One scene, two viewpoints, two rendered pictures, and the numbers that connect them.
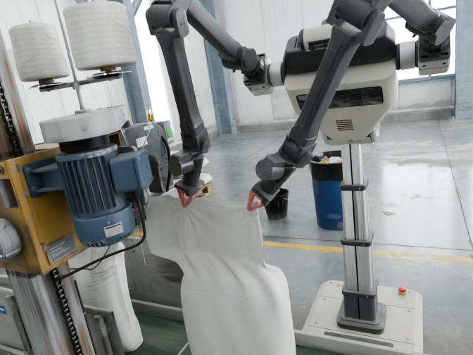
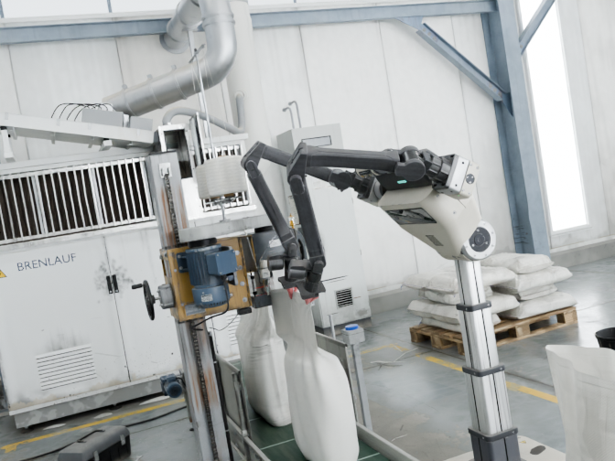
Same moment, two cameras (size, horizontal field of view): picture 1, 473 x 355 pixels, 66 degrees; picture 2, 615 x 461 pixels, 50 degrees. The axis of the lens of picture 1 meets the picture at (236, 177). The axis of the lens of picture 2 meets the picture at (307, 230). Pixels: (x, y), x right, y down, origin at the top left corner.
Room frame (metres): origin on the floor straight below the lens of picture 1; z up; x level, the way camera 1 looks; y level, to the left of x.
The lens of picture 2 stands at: (-0.81, -1.76, 1.47)
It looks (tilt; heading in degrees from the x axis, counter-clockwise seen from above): 3 degrees down; 42
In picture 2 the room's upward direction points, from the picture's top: 9 degrees counter-clockwise
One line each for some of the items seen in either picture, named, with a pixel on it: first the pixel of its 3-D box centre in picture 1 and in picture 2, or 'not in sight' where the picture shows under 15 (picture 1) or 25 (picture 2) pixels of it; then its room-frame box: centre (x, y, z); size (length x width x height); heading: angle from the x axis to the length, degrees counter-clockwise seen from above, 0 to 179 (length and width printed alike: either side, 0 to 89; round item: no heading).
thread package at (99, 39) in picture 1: (101, 38); (225, 176); (1.06, 0.31, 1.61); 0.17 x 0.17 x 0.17
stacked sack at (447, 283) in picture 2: not in sight; (470, 278); (4.14, 0.91, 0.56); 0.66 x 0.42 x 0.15; 152
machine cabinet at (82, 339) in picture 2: not in sight; (128, 273); (2.50, 3.38, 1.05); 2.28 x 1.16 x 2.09; 152
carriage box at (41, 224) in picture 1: (49, 198); (203, 277); (1.07, 0.57, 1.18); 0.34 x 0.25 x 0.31; 152
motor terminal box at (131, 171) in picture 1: (133, 175); (221, 265); (0.93, 0.26, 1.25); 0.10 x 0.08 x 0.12; 177
